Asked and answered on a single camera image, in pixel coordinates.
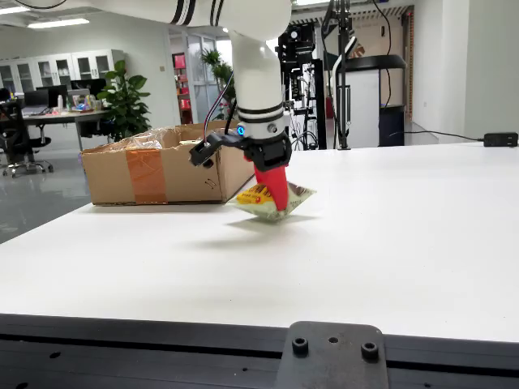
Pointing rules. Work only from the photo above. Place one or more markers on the black computer monitor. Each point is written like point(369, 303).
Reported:
point(57, 92)

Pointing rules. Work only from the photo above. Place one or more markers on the yellow green snack packet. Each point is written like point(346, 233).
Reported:
point(263, 210)

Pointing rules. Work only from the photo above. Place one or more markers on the white cabinet with black top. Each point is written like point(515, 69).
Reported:
point(363, 105)

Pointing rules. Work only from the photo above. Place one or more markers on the black office chair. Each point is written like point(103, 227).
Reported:
point(16, 138)

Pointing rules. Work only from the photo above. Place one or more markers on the tall slim potted plant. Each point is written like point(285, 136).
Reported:
point(221, 73)

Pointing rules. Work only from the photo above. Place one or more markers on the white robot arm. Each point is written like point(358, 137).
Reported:
point(259, 81)

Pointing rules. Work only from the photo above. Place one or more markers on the black power adapter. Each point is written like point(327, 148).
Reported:
point(500, 139)

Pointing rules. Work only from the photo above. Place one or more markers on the red book shelf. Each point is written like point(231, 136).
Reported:
point(180, 62)

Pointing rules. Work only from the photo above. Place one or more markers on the black aluminium rail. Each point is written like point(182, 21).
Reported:
point(121, 352)

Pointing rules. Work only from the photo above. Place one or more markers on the black waste bin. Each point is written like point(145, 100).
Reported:
point(391, 127)

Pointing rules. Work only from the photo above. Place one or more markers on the small black monitor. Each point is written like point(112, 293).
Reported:
point(35, 98)

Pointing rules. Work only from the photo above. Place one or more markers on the grey office desk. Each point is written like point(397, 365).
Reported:
point(65, 117)

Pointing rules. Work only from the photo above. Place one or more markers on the white glass door cabinets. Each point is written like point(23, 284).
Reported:
point(61, 69)

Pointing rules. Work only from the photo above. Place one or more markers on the brown cardboard box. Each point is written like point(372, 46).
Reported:
point(174, 178)

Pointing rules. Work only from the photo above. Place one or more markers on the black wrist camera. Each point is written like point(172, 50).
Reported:
point(204, 152)

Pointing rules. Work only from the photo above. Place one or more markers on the clear plastic bag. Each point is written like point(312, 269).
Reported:
point(150, 138)

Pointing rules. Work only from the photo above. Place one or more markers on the black equipment rack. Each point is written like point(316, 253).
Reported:
point(320, 101)

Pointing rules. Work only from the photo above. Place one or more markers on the black mounting plate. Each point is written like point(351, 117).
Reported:
point(332, 364)

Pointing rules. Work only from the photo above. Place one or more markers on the long ceiling light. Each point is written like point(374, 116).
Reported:
point(58, 23)
point(16, 9)

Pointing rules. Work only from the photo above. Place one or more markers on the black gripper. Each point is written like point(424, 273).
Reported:
point(271, 154)

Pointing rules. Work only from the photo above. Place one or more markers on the broad leaf potted plant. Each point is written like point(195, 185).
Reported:
point(123, 101)

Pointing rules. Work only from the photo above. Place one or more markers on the black stand pole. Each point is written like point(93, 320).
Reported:
point(344, 101)

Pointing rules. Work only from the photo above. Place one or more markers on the pale snack packet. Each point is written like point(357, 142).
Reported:
point(190, 142)

